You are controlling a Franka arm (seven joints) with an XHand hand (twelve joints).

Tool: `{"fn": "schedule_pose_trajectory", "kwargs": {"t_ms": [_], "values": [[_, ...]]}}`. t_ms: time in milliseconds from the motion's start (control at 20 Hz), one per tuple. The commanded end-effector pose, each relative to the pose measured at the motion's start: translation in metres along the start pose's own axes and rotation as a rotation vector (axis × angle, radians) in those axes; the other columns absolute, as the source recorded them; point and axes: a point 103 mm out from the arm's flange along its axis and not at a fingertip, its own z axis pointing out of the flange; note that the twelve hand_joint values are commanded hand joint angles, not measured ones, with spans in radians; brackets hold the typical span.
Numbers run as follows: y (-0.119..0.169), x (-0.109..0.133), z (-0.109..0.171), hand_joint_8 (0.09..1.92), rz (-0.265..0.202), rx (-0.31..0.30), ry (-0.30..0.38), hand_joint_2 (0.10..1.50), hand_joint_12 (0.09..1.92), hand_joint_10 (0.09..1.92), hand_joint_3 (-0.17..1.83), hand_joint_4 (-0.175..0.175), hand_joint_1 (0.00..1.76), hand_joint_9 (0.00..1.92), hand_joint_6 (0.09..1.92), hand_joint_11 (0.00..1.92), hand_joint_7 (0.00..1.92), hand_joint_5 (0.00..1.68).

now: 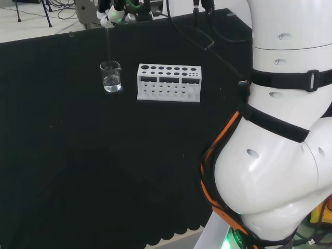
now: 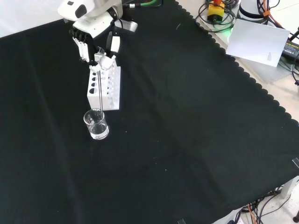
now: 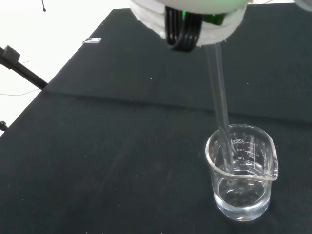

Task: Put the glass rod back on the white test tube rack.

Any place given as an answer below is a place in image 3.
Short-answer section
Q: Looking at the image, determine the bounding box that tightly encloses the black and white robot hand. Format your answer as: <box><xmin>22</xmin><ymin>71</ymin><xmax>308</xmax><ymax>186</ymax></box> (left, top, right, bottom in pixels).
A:
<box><xmin>128</xmin><ymin>0</ymin><xmax>247</xmax><ymax>53</ymax></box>

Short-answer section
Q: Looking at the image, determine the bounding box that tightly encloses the clear cloth clip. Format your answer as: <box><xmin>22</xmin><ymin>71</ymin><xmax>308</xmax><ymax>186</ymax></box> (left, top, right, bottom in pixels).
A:
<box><xmin>82</xmin><ymin>37</ymin><xmax>102</xmax><ymax>45</ymax></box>

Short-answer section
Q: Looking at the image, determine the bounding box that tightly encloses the black bench cloth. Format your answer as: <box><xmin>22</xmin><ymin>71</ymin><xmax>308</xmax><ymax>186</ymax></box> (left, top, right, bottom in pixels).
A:
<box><xmin>0</xmin><ymin>4</ymin><xmax>312</xmax><ymax>234</ymax></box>

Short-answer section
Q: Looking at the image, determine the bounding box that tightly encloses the black tripod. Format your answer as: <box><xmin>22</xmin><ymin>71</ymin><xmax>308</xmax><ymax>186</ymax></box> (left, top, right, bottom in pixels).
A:
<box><xmin>0</xmin><ymin>45</ymin><xmax>48</xmax><ymax>90</ymax></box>

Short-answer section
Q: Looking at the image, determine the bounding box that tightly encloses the clear glass beaker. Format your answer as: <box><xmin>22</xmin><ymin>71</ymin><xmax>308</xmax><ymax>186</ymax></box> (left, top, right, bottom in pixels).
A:
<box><xmin>205</xmin><ymin>123</ymin><xmax>279</xmax><ymax>215</ymax></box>

